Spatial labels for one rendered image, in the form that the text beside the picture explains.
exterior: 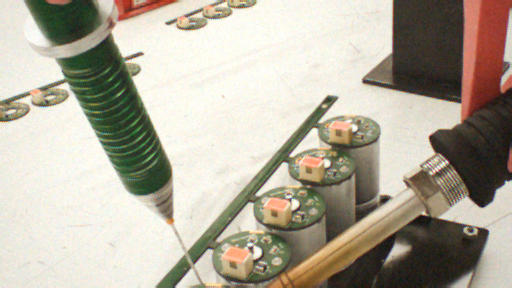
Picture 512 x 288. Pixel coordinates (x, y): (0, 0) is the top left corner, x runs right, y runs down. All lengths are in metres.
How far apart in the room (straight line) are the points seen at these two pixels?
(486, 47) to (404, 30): 0.25
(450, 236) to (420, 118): 0.12
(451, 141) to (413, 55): 0.27
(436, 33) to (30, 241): 0.26
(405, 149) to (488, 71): 0.19
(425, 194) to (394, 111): 0.24
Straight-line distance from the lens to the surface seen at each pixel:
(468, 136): 0.21
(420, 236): 0.33
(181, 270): 0.23
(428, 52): 0.46
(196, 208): 0.37
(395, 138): 0.42
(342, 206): 0.27
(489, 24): 0.21
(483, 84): 0.22
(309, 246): 0.25
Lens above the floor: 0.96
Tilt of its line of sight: 29 degrees down
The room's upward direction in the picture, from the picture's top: 6 degrees counter-clockwise
